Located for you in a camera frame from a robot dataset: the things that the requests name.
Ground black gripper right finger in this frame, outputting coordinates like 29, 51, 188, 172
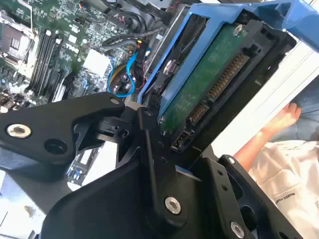
196, 153, 303, 239

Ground person's bare hand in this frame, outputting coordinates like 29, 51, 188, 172
259, 102, 303, 136

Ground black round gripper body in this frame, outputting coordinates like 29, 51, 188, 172
41, 159, 220, 239

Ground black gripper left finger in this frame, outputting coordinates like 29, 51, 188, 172
0, 91, 188, 228

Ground hard disk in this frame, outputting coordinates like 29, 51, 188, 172
137, 0, 319, 155

